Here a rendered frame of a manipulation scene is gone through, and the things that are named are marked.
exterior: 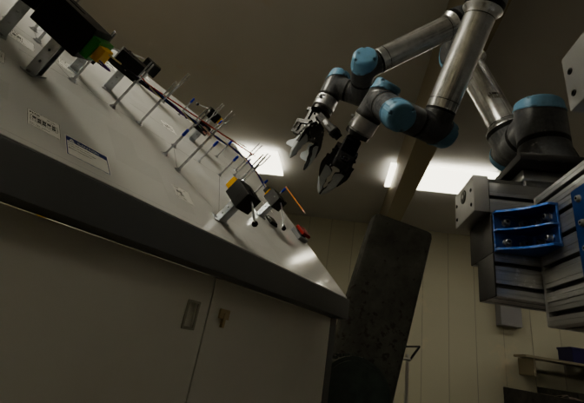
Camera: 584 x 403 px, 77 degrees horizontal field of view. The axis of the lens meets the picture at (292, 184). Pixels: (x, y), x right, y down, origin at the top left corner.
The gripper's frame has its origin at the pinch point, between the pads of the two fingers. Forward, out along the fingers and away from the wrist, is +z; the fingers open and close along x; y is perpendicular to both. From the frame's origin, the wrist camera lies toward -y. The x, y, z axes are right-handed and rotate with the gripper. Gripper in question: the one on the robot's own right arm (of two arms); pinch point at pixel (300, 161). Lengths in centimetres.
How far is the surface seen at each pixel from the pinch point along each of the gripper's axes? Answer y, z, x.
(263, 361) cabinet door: -24, 54, 4
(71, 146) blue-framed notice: -15, 30, 63
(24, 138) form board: -19, 32, 70
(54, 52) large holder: 0, 17, 69
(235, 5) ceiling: 162, -120, -31
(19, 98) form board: -9, 27, 71
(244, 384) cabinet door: -26, 59, 10
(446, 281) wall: 105, -63, -554
